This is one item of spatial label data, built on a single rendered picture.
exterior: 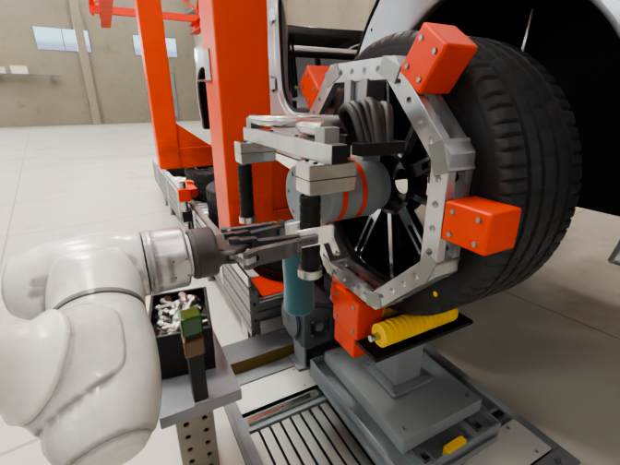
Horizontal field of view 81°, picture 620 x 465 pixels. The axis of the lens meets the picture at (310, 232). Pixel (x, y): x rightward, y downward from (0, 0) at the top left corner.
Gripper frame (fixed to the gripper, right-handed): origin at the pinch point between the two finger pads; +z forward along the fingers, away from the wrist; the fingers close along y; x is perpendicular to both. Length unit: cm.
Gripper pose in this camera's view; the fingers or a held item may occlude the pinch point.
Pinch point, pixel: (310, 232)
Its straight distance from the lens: 62.0
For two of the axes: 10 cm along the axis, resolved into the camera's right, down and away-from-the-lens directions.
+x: 0.0, -9.4, -3.5
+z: 8.8, -1.7, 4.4
